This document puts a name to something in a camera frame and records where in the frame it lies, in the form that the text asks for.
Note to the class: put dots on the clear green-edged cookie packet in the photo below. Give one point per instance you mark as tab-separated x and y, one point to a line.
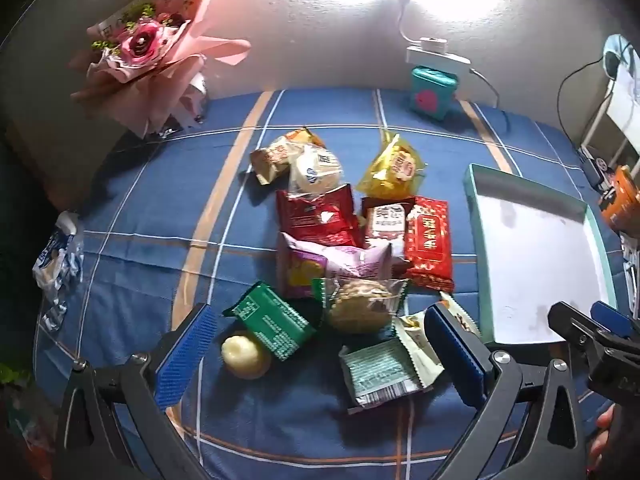
360	305

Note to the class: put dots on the orange instant noodle cup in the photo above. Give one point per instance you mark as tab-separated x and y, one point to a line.
622	200

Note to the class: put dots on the blue plaid bedsheet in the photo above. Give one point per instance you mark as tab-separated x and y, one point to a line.
150	210

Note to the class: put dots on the white tray with teal rim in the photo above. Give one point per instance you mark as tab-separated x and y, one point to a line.
530	260

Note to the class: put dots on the round white bun packet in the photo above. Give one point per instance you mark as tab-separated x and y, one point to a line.
315	170

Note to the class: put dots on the white orange-print snack packet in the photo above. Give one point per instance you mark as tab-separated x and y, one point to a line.
412	332

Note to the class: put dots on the beige snack packet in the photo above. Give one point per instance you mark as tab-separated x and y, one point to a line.
270	162

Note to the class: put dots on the yellow bread packet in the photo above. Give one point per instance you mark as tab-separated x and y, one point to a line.
392	170

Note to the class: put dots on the dark red snack packet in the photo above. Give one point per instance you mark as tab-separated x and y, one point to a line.
315	220

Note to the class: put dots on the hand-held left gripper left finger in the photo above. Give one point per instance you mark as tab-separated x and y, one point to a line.
185	355

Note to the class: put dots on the person's right hand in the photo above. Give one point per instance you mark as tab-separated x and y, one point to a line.
602	435

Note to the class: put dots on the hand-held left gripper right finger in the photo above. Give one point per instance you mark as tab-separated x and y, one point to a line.
455	355

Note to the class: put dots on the light green snack packet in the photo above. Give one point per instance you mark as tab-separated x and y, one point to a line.
382	372

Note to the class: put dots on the light blue round device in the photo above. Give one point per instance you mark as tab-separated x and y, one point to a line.
617	52

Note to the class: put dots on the teal tin box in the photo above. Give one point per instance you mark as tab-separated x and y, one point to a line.
432	95

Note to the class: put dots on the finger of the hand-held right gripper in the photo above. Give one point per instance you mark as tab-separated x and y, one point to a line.
612	320
575	327

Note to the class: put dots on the pale round candy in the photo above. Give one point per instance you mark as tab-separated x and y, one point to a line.
245	357

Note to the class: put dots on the maroon white-label snack packet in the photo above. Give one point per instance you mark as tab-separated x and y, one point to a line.
385	222

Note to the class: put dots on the white rack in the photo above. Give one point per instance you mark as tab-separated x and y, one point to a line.
625	105

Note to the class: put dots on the dark green snack packet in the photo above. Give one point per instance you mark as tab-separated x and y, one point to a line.
272	322

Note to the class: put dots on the purple snack packet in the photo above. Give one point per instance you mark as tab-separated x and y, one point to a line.
310	265

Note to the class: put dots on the red gold-print snack packet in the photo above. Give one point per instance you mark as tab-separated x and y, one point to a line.
430	245

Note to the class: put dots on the orange snack packet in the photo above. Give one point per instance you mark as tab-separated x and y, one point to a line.
300	137

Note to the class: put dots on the blue white plastic bag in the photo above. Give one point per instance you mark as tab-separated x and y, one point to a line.
55	260

